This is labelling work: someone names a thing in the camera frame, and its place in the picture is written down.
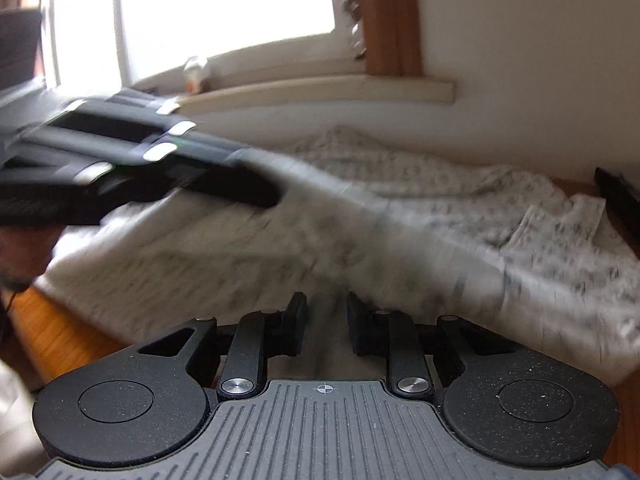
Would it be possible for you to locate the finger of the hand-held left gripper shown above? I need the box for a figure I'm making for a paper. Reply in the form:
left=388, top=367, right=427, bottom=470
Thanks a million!
left=44, top=87, right=252, bottom=164
left=14, top=142, right=287, bottom=212

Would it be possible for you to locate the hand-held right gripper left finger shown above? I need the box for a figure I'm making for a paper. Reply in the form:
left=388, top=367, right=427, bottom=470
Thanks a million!
left=135, top=292, right=308, bottom=402

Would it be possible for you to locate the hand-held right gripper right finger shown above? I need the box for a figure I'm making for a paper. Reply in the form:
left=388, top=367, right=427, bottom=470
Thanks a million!
left=346, top=292, right=517, bottom=402

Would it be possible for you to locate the white patterned pajama shirt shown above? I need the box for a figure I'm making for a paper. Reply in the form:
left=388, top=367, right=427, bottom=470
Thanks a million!
left=32, top=124, right=640, bottom=387

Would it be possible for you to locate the person's left hand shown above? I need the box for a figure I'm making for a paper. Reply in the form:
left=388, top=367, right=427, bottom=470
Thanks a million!
left=0, top=224, right=62, bottom=292

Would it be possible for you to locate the plastic jar with orange label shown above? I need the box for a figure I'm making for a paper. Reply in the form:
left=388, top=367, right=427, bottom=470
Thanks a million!
left=181, top=55, right=211, bottom=96

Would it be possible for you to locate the dark monitor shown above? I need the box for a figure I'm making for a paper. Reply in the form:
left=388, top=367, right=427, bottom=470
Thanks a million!
left=0, top=6, right=44, bottom=92

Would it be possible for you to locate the window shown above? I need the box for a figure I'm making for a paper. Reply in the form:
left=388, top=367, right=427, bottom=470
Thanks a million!
left=41, top=0, right=362, bottom=87

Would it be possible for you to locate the beige window sill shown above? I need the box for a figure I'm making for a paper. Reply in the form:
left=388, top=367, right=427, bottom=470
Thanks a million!
left=119, top=74, right=457, bottom=117

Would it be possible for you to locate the beige cloth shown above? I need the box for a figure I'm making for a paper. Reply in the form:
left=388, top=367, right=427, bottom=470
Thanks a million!
left=0, top=357, right=51, bottom=473

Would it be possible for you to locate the black folded cloth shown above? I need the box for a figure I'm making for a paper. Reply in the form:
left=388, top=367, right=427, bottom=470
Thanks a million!
left=593, top=166, right=640, bottom=242

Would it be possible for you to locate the clear blind cord pull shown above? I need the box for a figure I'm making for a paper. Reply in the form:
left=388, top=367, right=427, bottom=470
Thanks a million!
left=344, top=0, right=367, bottom=59

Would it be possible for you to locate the brown wooden window frame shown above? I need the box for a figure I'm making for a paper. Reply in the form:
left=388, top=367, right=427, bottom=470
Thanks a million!
left=356, top=0, right=424, bottom=79

